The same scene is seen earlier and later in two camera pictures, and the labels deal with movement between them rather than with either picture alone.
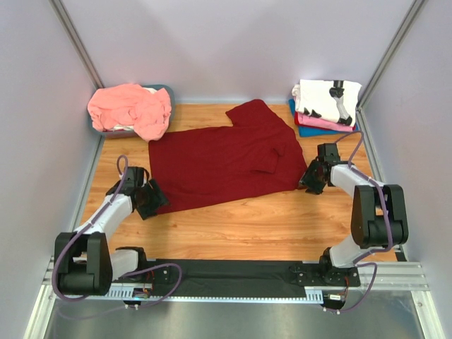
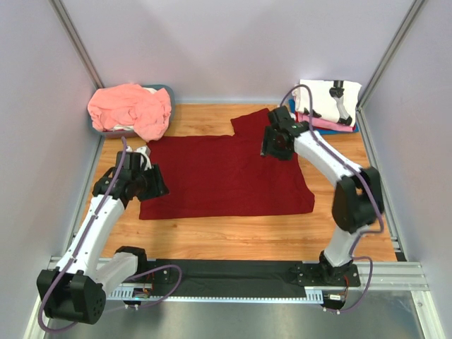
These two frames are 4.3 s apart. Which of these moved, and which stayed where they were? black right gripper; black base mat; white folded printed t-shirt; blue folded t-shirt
Moved: black right gripper
Stayed: black base mat; blue folded t-shirt; white folded printed t-shirt
